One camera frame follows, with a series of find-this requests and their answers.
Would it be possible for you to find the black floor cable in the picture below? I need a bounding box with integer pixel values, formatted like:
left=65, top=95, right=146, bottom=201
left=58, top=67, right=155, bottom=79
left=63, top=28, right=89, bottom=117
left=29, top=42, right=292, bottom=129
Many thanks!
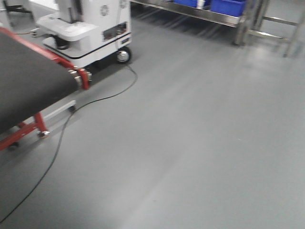
left=0, top=64, right=138, bottom=224

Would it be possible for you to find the stainless steel rack frame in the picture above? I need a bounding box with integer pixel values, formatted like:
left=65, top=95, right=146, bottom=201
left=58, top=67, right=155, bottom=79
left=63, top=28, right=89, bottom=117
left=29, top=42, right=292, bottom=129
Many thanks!
left=132, top=0, right=305, bottom=57

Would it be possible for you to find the red metal frame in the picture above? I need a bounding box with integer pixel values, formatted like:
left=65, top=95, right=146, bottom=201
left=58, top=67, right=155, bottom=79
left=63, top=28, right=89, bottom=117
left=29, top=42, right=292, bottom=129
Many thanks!
left=0, top=112, right=50, bottom=150

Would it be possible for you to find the right blue plastic bin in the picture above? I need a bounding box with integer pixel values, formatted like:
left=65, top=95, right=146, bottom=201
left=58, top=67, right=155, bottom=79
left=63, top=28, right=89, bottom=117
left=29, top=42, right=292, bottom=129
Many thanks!
left=210, top=0, right=246, bottom=17

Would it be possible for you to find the left blue plastic bin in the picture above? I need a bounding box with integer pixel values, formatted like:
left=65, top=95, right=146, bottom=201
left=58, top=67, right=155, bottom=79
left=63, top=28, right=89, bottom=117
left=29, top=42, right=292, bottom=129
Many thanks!
left=173, top=0, right=211, bottom=9

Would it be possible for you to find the blue plastic bin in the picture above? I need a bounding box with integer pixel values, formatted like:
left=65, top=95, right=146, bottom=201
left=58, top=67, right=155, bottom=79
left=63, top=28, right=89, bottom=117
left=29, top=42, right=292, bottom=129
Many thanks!
left=173, top=0, right=211, bottom=9
left=210, top=0, right=246, bottom=17

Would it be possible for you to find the white machine side frame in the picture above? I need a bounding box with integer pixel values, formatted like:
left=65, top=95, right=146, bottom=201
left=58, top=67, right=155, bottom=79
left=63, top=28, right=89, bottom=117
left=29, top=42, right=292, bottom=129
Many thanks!
left=43, top=100, right=76, bottom=121

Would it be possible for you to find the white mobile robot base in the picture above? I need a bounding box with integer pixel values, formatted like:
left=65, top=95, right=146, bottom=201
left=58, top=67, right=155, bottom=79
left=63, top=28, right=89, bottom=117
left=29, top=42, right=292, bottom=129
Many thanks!
left=37, top=0, right=132, bottom=67

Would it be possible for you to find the black conveyor belt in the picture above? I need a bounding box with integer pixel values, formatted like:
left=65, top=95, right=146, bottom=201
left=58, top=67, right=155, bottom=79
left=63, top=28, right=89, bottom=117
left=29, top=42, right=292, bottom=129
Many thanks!
left=0, top=33, right=79, bottom=133

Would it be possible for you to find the red conveyor edge rail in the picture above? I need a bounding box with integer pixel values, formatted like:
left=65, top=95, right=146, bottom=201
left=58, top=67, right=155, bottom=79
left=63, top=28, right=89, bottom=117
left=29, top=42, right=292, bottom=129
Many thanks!
left=0, top=26, right=92, bottom=90

